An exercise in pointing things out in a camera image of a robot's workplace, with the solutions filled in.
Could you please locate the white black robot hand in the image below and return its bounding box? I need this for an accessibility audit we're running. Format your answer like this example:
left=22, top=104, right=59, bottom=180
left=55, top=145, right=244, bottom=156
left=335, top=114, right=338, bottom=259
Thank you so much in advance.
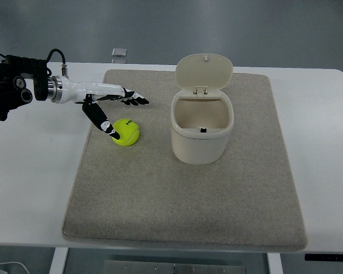
left=47, top=76, right=149, bottom=140

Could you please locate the yellow tennis ball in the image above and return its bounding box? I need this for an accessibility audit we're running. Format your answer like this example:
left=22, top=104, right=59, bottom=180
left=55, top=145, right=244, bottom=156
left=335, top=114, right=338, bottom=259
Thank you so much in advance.
left=113, top=118, right=139, bottom=146

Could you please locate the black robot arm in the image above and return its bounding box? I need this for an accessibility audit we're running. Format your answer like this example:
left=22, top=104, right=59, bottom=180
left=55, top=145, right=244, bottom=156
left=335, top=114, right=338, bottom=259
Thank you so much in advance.
left=0, top=49, right=67, bottom=121

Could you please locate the silver floor socket plate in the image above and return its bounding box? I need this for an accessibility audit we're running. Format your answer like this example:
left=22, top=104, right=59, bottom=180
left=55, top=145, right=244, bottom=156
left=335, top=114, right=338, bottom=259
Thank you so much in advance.
left=111, top=47, right=127, bottom=64

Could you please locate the beige felt mat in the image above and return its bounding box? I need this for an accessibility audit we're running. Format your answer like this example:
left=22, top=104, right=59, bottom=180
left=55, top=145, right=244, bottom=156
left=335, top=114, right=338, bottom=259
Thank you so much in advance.
left=62, top=70, right=307, bottom=251

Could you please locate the cream lidded bin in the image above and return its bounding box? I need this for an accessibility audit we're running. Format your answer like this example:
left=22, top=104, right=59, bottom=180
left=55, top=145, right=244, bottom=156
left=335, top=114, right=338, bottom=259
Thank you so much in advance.
left=171, top=54, right=234, bottom=164

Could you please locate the white table leg left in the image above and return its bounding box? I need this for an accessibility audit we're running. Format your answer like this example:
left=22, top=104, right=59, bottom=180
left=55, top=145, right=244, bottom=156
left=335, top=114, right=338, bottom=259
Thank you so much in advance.
left=49, top=247, right=69, bottom=274

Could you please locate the white table leg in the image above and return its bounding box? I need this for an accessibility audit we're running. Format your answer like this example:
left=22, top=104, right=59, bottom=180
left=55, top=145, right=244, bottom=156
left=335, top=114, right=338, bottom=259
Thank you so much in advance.
left=49, top=247, right=69, bottom=274
left=267, top=253, right=284, bottom=274

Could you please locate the white table leg right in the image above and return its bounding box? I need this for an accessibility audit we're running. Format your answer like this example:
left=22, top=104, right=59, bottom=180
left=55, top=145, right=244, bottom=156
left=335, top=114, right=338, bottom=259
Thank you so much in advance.
left=267, top=253, right=284, bottom=274

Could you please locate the black table control panel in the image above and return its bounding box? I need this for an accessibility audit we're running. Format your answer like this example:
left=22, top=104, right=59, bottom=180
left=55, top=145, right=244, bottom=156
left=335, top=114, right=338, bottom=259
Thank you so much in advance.
left=304, top=253, right=343, bottom=262

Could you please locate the grey metal base plate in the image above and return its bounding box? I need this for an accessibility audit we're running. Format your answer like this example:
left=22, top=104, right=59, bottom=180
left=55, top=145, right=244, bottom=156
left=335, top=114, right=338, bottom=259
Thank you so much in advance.
left=102, top=260, right=246, bottom=274

